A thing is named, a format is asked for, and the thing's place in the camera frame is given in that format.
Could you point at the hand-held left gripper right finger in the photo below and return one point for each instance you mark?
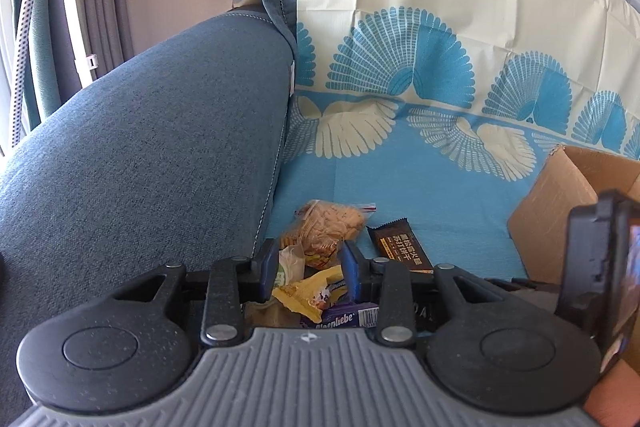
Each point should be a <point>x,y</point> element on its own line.
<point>350,272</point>

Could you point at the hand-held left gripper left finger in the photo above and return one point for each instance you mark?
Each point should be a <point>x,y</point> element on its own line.
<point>269,269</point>

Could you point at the yellow candy packet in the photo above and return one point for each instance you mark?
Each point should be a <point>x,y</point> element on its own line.
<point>310,294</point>

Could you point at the clear cracker bag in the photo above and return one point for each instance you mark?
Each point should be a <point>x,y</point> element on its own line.
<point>325,224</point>

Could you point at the brown cardboard box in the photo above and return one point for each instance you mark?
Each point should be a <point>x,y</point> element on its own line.
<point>550,207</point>

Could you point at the clear pale snack packet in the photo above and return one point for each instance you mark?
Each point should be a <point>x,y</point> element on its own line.
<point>291,264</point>

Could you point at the purple candy packet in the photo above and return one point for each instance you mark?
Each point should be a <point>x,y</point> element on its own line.
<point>335,318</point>

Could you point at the brown chocolate bar packet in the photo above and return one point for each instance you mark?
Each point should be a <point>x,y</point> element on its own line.
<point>397,244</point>

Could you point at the blue cream fan-print cover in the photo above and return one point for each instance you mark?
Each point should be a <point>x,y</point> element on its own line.
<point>425,187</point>

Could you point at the teal curtain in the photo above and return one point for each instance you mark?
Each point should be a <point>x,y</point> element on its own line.
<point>45,32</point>

